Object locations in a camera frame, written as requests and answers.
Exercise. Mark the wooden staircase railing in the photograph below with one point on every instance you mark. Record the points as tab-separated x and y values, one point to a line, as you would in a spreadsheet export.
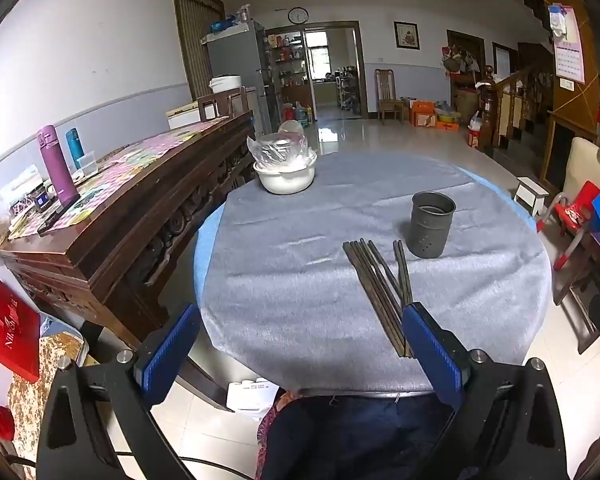
520	105

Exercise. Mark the small white stool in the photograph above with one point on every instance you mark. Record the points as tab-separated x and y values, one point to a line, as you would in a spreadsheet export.
532	195

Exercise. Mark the wooden chair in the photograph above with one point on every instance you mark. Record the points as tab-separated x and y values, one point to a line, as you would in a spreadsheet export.
390	95

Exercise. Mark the shelf with bottles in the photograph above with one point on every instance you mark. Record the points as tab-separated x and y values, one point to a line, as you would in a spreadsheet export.
287	65

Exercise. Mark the brown wooden door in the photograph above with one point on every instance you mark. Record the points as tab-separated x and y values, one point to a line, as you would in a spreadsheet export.
195	35

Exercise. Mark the clear plastic wrap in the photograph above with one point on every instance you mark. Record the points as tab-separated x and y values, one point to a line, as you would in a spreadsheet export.
277	152

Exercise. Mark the bundle of dark chopsticks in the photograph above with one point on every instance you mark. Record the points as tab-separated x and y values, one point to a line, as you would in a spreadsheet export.
372	290

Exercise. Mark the white ceramic bowl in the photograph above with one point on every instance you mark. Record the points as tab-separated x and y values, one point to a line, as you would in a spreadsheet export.
286	180

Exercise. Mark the person's dark blue pants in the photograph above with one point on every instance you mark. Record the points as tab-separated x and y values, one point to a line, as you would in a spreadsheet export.
360	440

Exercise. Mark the orange cardboard box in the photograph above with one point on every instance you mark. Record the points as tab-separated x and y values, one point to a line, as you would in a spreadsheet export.
423	115

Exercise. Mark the carved dark wooden sideboard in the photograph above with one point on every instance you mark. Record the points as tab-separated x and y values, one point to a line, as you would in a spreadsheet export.
140	220

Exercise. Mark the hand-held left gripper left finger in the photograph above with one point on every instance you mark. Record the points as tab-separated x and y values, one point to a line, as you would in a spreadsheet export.
172	355

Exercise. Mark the red flat box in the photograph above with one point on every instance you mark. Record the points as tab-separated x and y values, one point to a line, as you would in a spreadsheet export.
7	330

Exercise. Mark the wall calendar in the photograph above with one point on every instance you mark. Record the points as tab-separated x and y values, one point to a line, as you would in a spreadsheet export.
570	50

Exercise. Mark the beige armchair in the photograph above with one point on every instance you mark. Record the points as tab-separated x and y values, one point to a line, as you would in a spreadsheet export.
587	165

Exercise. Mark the teal bottle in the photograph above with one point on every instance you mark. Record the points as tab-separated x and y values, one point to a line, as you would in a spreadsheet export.
74	147

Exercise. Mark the purple thermos bottle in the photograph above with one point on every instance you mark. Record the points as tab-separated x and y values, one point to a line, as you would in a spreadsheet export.
57	170

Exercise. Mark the framed wall picture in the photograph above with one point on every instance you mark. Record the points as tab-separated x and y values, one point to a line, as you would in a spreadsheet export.
406	35

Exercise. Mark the single dark metal chopstick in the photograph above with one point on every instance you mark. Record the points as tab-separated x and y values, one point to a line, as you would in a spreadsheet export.
400	272
405	272

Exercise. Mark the grey metal utensil holder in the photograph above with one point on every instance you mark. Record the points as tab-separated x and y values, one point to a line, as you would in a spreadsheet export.
430	230

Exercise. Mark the black remote control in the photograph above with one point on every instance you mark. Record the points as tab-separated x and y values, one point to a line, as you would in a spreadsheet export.
57	217

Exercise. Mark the colourful patterned mat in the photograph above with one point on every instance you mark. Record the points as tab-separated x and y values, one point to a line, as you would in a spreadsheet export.
130	167

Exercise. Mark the blue table cover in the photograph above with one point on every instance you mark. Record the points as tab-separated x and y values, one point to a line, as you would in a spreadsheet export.
205	250

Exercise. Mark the clear plastic container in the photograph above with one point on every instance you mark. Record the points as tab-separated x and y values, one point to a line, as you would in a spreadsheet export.
87	165

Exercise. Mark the red and white bag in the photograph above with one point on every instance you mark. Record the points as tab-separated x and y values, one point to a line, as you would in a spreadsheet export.
475	132

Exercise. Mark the round wall clock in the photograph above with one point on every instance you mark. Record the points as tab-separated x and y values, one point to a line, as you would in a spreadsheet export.
298	15

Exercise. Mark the red child chair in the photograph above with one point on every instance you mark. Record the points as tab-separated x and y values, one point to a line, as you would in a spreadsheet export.
577	210

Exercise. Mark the grey refrigerator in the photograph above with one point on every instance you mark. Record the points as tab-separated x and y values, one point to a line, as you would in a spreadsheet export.
237	55

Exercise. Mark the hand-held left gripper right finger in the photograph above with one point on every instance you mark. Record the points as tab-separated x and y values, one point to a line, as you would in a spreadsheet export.
432	355

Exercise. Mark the grey felt table cloth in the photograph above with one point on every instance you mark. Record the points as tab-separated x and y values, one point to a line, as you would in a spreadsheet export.
305	285

